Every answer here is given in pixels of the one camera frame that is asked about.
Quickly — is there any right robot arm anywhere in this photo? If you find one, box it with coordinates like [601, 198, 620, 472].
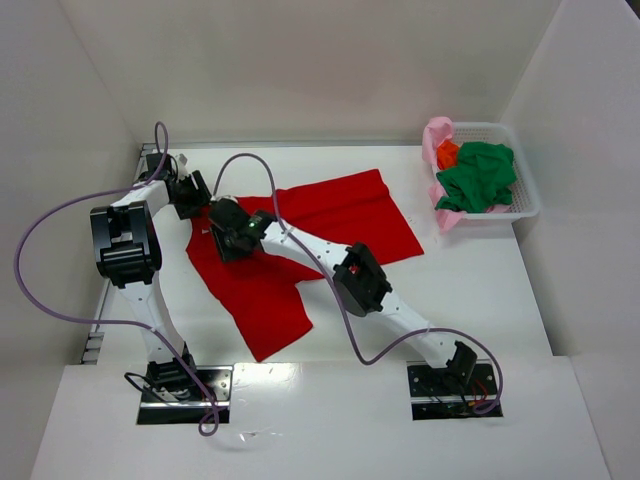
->
[208, 197, 477, 393]

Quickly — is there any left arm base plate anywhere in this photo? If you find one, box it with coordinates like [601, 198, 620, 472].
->
[126, 366, 233, 426]

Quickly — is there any orange t-shirt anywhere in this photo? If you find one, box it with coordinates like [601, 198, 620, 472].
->
[436, 140, 460, 170]

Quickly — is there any white plastic basket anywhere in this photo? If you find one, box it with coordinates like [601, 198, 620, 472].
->
[452, 121, 540, 227]

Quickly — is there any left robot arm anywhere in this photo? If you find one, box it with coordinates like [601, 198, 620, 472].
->
[90, 153, 211, 402]

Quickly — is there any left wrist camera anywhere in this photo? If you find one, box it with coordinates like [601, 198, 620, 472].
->
[173, 153, 189, 179]

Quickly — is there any green t-shirt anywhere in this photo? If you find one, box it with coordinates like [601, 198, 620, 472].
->
[435, 142, 517, 214]

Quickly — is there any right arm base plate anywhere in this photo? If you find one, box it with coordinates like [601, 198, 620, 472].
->
[406, 361, 503, 421]

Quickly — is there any red t-shirt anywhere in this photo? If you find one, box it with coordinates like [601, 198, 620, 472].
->
[185, 168, 425, 362]

